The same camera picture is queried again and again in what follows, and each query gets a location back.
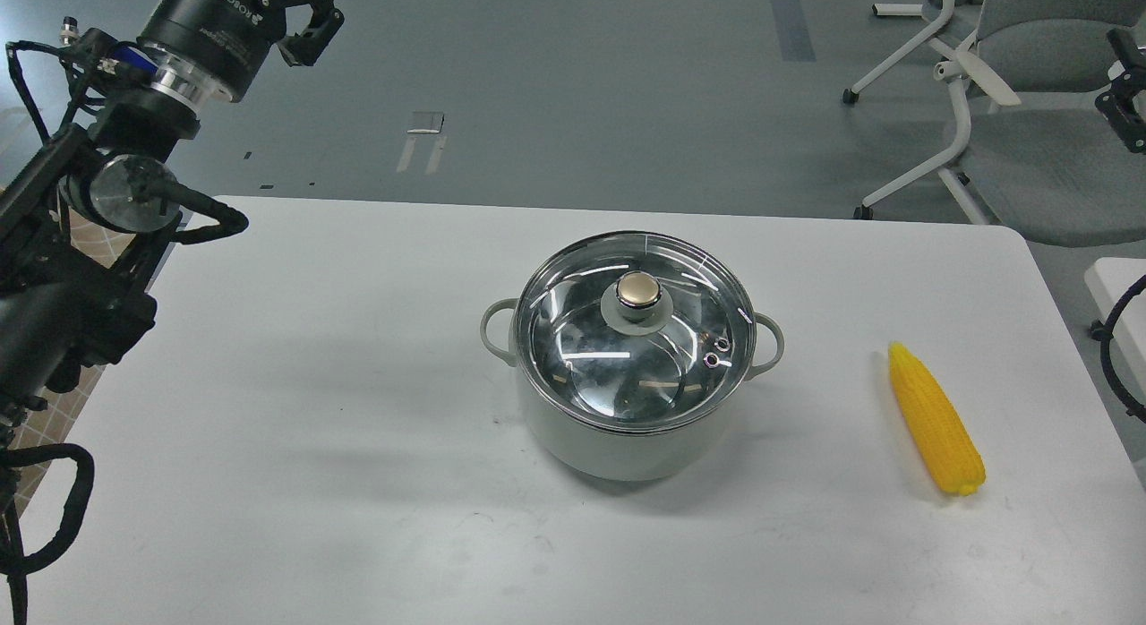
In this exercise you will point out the beige checkered cloth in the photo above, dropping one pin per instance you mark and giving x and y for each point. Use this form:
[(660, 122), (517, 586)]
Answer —
[(53, 422)]

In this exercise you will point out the pale green cooking pot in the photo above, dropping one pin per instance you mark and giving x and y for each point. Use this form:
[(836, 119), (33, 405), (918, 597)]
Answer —
[(621, 457)]

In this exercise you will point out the glass pot lid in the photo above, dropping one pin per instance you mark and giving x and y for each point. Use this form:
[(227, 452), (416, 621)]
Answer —
[(639, 332)]

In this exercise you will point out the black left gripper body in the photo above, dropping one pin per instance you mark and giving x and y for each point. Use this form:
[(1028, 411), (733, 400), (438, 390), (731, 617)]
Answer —
[(227, 39)]

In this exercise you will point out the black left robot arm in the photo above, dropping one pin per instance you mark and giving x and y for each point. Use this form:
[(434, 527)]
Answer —
[(88, 219)]

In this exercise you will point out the grey white office chair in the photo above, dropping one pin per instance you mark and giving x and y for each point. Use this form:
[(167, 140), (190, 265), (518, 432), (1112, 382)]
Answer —
[(1027, 149)]

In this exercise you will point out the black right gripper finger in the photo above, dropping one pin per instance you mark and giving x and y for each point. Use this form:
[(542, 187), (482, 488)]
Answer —
[(1126, 83)]

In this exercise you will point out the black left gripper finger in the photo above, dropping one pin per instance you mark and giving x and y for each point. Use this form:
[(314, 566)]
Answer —
[(306, 47)]

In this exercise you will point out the yellow corn cob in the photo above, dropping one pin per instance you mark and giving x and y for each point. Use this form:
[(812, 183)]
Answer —
[(949, 455)]

